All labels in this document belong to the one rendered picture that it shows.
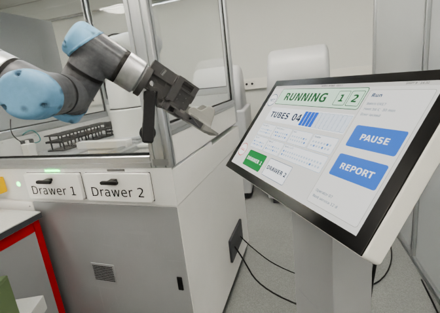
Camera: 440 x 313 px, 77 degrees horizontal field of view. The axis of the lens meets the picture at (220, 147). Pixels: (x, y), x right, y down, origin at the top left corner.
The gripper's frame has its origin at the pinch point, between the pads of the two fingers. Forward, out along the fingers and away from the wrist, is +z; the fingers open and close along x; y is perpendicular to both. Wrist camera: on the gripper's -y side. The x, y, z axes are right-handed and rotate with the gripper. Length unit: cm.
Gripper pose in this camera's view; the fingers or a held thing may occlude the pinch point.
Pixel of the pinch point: (209, 133)
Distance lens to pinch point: 68.4
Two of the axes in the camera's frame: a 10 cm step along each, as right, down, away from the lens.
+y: 5.1, -8.6, 0.2
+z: 7.9, 4.8, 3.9
